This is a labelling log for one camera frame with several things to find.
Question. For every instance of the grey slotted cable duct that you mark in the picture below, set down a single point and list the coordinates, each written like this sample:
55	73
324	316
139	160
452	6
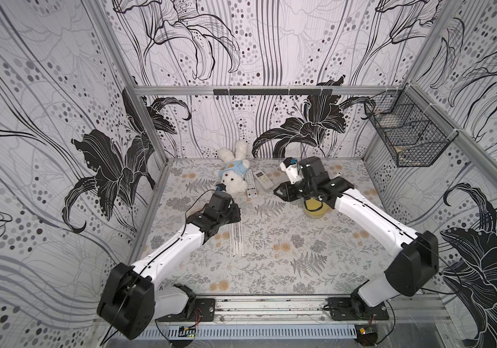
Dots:
258	332

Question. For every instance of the yellow plastic cup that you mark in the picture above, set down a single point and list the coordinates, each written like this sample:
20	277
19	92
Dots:
315	209

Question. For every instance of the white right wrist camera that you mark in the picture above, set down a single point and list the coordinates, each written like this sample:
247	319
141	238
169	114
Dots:
291	168

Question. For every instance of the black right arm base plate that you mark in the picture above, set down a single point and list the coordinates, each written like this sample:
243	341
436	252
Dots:
348	308

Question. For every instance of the black wire basket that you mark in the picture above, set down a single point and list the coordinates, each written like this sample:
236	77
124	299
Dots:
407	128

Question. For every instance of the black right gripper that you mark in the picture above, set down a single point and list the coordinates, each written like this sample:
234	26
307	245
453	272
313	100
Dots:
308	172

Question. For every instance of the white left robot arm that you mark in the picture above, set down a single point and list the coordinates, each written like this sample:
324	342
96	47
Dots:
132	296

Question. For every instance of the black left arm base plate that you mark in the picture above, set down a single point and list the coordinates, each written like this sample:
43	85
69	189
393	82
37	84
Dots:
197	310

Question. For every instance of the white teddy bear blue shirt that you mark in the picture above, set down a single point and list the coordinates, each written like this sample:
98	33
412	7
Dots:
235	166

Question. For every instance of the white remote control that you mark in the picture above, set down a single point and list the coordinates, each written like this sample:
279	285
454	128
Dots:
251	186

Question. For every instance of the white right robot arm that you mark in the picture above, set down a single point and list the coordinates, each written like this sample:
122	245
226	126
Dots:
415	255

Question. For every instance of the white remote with screen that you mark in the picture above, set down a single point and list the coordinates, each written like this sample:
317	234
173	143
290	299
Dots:
264	180

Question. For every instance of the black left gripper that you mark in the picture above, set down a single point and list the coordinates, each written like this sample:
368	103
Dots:
234	210

